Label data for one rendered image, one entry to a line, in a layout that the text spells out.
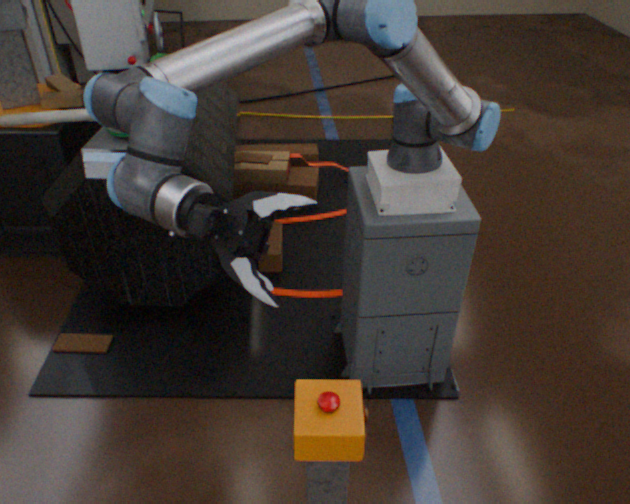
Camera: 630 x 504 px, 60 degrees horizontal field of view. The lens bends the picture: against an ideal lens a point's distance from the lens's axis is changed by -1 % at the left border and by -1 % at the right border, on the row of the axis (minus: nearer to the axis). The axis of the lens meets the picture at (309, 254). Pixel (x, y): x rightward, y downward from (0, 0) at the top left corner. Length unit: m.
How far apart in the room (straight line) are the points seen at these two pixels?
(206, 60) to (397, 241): 1.01
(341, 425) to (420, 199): 1.05
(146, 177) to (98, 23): 1.41
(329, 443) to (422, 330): 1.28
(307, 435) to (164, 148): 0.52
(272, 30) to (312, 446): 0.81
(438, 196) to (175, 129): 1.15
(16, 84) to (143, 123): 2.29
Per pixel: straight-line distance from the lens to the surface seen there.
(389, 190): 1.80
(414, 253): 1.91
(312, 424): 0.96
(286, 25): 1.23
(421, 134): 1.82
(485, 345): 2.67
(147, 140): 0.89
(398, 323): 2.13
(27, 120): 1.58
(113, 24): 2.24
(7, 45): 3.11
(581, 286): 3.17
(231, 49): 1.13
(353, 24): 1.26
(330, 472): 1.08
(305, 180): 3.45
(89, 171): 2.38
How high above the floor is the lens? 1.87
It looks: 38 degrees down
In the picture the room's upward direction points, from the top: straight up
